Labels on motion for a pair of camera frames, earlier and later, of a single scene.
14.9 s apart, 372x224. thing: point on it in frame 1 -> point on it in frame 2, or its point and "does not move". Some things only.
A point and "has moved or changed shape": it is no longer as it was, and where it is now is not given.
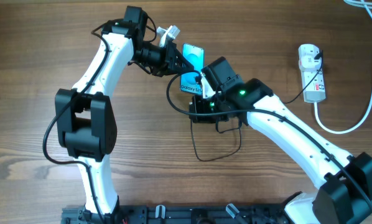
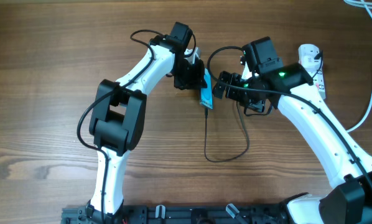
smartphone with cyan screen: x=195 y=56 has moved or changed shape
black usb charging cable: x=240 y=128 -> x=242 y=154
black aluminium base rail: x=194 y=214 does not move
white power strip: x=311 y=73 does not move
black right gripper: x=199 y=104 -> x=233 y=93
